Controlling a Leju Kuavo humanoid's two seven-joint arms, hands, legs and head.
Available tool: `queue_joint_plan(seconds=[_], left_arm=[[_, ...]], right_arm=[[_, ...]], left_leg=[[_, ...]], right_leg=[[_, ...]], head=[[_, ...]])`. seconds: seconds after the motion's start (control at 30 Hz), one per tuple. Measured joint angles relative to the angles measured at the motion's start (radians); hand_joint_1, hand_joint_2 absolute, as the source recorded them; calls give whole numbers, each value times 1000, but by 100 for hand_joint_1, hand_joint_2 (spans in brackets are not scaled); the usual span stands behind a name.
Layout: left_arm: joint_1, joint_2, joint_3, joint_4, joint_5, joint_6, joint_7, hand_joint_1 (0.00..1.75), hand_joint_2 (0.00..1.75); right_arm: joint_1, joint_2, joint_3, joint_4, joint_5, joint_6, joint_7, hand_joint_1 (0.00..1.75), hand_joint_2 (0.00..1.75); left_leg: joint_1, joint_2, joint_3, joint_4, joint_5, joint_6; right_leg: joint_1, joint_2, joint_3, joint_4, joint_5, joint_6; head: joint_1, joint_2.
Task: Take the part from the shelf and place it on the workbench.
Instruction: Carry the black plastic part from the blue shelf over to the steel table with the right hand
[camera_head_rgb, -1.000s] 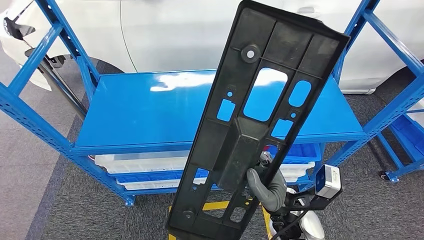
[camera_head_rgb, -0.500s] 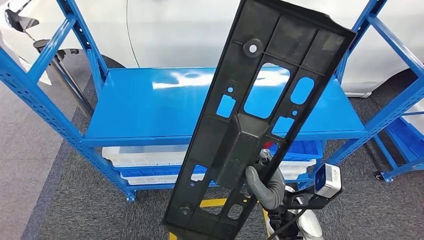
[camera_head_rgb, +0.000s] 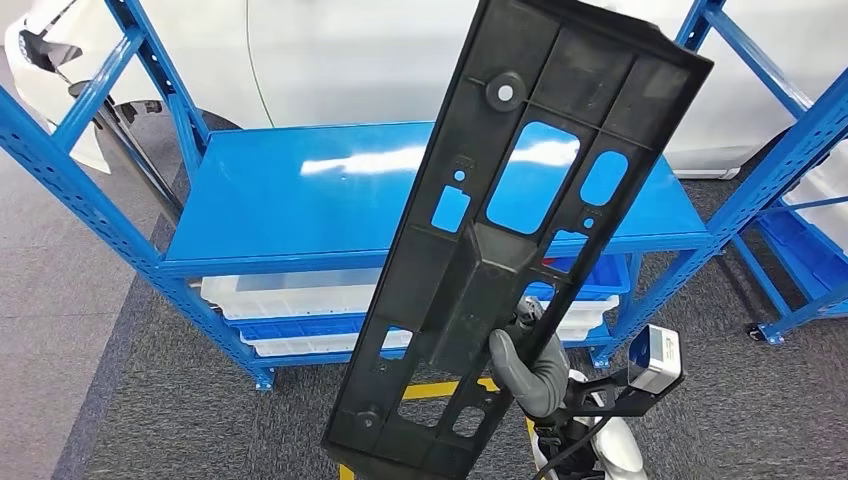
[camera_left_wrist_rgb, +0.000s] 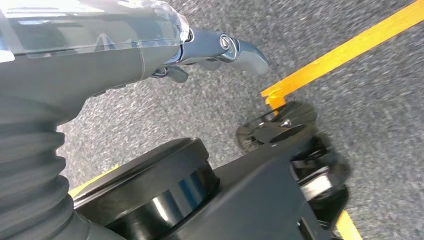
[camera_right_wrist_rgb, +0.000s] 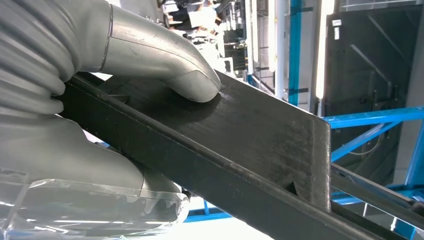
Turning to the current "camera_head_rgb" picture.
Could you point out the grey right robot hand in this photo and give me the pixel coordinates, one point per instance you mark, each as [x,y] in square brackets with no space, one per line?
[536,387]

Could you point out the black plastic plate part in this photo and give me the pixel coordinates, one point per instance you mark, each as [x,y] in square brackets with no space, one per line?
[464,298]

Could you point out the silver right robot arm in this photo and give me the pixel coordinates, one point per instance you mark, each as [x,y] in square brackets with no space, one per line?
[616,450]

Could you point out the blue metal shelf rack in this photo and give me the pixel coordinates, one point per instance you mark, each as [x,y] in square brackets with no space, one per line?
[805,255]
[298,199]

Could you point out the blue plastic tray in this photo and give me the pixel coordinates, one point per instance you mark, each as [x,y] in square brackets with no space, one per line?
[596,278]
[298,326]

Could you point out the large white plastic tray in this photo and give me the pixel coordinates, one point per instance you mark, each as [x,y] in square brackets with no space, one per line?
[285,291]

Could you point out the white car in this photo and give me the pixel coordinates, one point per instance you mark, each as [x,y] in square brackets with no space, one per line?
[331,53]

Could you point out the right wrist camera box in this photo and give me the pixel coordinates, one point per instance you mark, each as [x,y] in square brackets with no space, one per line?
[656,358]

